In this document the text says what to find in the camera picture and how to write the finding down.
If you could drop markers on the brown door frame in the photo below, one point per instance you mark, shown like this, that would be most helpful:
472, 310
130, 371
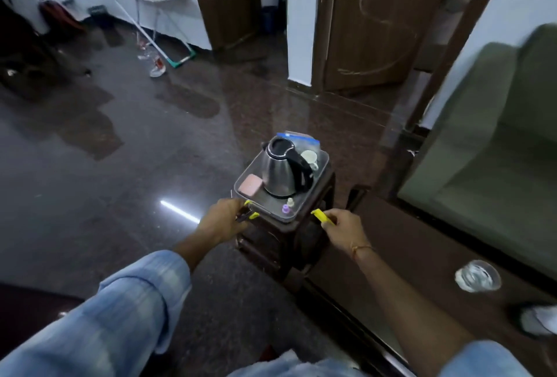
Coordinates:
457, 41

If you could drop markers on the person's right forearm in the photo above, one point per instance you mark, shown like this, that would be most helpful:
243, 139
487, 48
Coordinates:
409, 311

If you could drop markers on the dark wooden coffee table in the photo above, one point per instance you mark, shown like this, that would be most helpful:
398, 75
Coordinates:
426, 259

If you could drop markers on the person's right hand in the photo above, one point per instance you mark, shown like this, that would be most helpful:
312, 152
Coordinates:
346, 231

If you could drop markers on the clear drinking glass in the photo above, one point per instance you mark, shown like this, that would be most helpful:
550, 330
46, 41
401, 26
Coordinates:
477, 276

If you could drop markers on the person's left forearm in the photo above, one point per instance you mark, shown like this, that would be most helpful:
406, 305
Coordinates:
196, 248

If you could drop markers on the silver stapler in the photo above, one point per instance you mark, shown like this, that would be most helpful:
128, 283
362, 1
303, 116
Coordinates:
247, 212

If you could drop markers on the dark wooden chair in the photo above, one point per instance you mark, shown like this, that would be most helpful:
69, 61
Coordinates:
26, 50

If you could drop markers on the dark wooden stool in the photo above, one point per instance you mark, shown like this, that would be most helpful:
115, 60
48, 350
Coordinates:
287, 241

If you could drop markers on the person's left hand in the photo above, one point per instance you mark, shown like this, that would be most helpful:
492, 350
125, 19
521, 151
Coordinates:
222, 221

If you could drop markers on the blue plastic bin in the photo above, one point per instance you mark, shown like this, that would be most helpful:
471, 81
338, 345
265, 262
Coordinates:
269, 19

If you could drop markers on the clear plastic tray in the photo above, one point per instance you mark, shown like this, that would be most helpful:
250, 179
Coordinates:
278, 207

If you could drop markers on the wide green fabric sofa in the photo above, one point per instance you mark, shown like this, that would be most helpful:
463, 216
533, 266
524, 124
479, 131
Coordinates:
491, 150

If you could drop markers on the black mesh holder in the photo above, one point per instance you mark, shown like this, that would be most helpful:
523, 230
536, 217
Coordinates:
518, 318

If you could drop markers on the clear plastic bottle red label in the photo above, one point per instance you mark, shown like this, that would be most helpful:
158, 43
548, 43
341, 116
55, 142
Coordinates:
157, 66

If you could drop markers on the white paper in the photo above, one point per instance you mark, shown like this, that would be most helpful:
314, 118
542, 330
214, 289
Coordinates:
541, 320

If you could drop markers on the clear zip bag blue seal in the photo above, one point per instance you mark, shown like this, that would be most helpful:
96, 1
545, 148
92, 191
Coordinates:
300, 140

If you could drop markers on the pink case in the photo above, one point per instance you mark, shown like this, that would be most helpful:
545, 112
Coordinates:
250, 185

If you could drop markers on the blue checked shirt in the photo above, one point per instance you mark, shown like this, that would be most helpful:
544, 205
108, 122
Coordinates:
109, 320

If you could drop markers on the yellow plastic stick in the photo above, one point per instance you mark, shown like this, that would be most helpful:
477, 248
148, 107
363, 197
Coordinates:
322, 215

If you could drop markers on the white ceramic cup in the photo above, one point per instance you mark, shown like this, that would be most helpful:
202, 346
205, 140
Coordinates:
310, 158

